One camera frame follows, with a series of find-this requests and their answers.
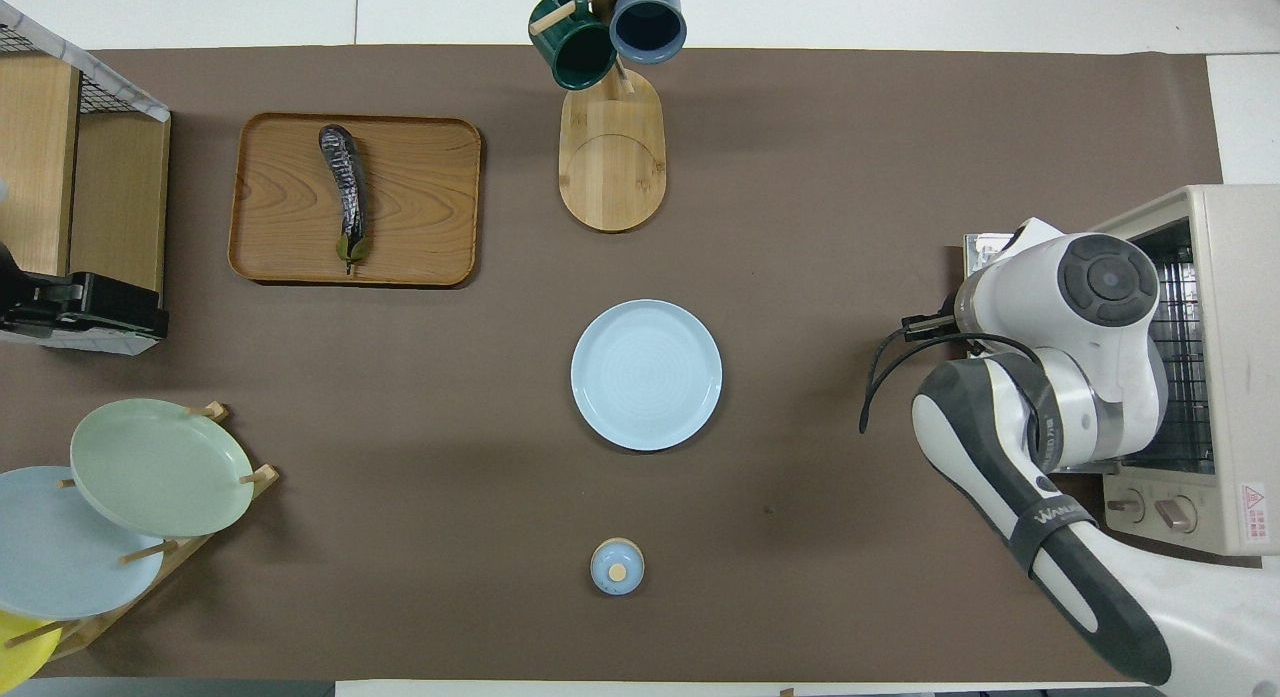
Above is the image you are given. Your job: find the blue mug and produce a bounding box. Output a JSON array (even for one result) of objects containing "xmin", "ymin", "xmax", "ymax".
[{"xmin": 608, "ymin": 0, "xmax": 689, "ymax": 65}]

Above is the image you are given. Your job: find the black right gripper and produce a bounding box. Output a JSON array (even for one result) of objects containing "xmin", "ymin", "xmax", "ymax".
[{"xmin": 903, "ymin": 313, "xmax": 963, "ymax": 344}]

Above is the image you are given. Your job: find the yellow plate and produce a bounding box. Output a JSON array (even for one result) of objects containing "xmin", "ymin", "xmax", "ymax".
[{"xmin": 0, "ymin": 610, "xmax": 63, "ymax": 684}]

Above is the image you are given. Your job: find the wooden serving tray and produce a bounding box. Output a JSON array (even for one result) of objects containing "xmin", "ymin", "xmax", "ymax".
[{"xmin": 228, "ymin": 112, "xmax": 483, "ymax": 288}]

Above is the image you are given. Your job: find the pale green plate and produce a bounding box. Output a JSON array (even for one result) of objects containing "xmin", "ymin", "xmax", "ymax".
[{"xmin": 69, "ymin": 398, "xmax": 255, "ymax": 538}]

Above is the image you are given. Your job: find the wooden shelf with wire frame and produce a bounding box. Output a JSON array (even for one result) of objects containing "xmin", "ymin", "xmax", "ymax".
[{"xmin": 0, "ymin": 0, "xmax": 171, "ymax": 356}]

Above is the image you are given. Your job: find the cream toaster oven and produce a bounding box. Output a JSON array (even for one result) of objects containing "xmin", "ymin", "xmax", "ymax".
[{"xmin": 1090, "ymin": 184, "xmax": 1280, "ymax": 558}]

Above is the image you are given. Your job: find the dark green mug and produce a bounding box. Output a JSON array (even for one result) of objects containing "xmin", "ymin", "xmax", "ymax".
[{"xmin": 528, "ymin": 0, "xmax": 619, "ymax": 91}]

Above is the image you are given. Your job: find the small blue white bell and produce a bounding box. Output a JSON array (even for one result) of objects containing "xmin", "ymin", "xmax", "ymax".
[{"xmin": 589, "ymin": 537, "xmax": 646, "ymax": 597}]

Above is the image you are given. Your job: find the wooden mug tree stand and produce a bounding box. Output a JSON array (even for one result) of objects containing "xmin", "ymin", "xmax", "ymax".
[{"xmin": 528, "ymin": 0, "xmax": 691, "ymax": 234}]

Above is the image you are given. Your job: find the large pale blue plate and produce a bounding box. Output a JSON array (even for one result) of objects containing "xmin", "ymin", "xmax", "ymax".
[{"xmin": 0, "ymin": 465, "xmax": 166, "ymax": 620}]

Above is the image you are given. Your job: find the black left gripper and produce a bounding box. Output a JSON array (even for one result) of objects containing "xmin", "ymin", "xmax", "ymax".
[{"xmin": 0, "ymin": 242, "xmax": 169, "ymax": 340}]

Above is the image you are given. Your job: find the light blue plate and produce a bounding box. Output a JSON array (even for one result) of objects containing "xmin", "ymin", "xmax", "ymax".
[{"xmin": 570, "ymin": 298, "xmax": 724, "ymax": 452}]

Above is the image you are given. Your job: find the metal oven wire rack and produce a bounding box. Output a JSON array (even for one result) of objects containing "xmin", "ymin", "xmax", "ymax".
[{"xmin": 1130, "ymin": 217, "xmax": 1216, "ymax": 473}]

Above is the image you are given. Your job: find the wooden plate rack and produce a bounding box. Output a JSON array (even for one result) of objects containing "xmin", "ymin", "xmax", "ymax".
[{"xmin": 0, "ymin": 401, "xmax": 281, "ymax": 663}]

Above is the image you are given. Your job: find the dark purple eggplant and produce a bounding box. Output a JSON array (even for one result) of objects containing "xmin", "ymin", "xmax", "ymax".
[{"xmin": 318, "ymin": 124, "xmax": 373, "ymax": 275}]

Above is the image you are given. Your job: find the brown table mat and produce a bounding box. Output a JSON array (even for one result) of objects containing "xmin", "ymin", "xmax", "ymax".
[{"xmin": 0, "ymin": 45, "xmax": 1276, "ymax": 683}]

